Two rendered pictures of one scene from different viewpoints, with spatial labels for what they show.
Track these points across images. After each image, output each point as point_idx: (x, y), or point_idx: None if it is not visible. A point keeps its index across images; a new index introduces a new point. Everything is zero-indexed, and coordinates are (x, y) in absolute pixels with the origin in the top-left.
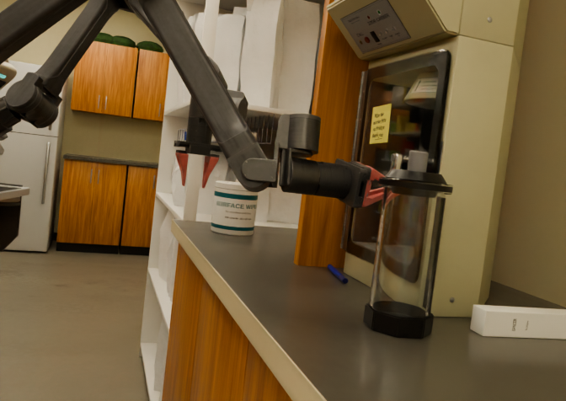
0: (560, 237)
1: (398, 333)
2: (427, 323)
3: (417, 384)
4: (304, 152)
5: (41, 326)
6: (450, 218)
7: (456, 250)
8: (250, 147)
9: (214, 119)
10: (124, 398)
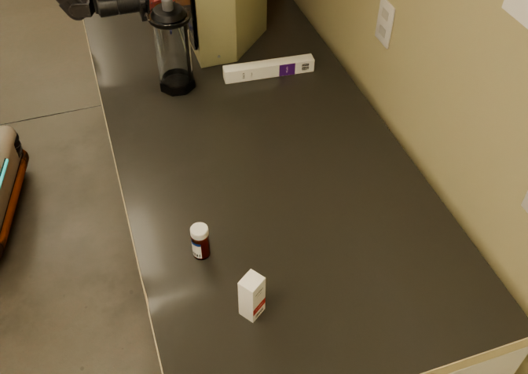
0: None
1: (172, 94)
2: (188, 86)
3: (160, 136)
4: None
5: None
6: (207, 15)
7: (215, 31)
8: None
9: None
10: (85, 48)
